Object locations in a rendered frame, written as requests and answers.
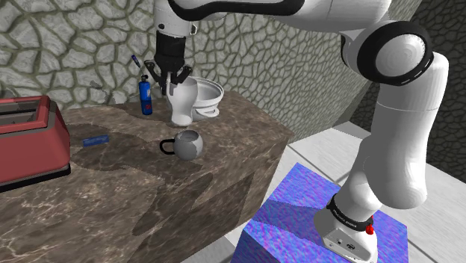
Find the red toaster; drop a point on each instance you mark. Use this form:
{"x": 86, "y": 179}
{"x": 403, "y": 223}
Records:
{"x": 32, "y": 142}

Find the white vase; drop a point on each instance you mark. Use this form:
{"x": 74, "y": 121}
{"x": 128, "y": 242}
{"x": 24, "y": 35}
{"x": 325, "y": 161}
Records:
{"x": 182, "y": 104}

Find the small flat blue bar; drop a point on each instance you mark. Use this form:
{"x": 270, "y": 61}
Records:
{"x": 95, "y": 140}

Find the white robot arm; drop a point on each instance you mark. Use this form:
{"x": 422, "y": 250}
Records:
{"x": 396, "y": 120}

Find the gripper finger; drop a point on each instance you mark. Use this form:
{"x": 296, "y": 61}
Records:
{"x": 153, "y": 70}
{"x": 183, "y": 74}

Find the blue purple patterned robot stand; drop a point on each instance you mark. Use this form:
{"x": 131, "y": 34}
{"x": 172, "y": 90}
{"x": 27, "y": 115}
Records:
{"x": 291, "y": 215}

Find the white bowl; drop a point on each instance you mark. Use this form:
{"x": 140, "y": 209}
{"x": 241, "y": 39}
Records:
{"x": 209, "y": 95}

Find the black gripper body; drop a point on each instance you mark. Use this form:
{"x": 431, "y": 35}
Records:
{"x": 170, "y": 51}

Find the blue bottle with black cap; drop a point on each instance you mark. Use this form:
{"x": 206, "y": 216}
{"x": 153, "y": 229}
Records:
{"x": 145, "y": 98}

